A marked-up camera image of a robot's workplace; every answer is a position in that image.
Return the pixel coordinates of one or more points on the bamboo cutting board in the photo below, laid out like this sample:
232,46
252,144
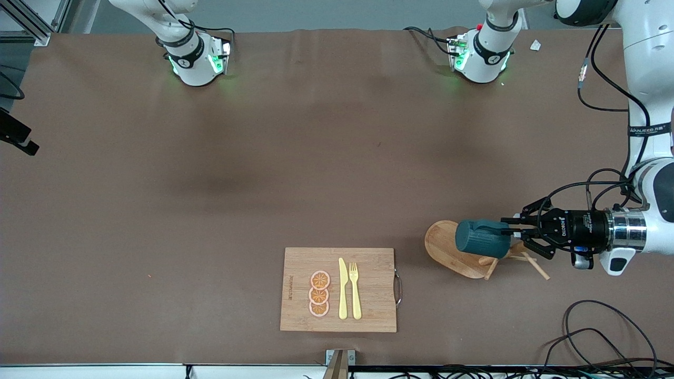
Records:
368,263

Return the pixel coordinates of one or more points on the aluminium frame post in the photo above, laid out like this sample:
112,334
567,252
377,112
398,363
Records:
31,23

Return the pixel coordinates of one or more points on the brown table cover sheet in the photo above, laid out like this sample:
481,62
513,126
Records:
158,184

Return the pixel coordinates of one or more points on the toy orange slice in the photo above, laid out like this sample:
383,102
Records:
318,309
318,296
320,280

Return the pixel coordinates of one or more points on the yellow plastic fork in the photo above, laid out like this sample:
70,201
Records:
356,300

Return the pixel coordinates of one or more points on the yellow plastic knife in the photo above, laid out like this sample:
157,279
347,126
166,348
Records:
343,295

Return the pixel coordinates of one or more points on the white table edge rail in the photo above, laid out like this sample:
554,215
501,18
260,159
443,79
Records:
105,372

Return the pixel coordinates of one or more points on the white paper scrap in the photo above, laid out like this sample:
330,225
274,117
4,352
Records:
535,45

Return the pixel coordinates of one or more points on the aluminium bracket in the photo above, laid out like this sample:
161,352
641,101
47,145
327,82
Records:
330,358

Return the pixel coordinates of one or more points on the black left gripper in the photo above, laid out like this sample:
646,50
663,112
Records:
583,225

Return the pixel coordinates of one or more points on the dark teal mug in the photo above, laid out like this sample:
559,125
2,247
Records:
479,242

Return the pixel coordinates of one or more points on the wooden mug rack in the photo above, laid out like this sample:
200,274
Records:
447,247

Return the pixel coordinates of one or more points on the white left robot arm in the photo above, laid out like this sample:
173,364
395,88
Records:
647,52

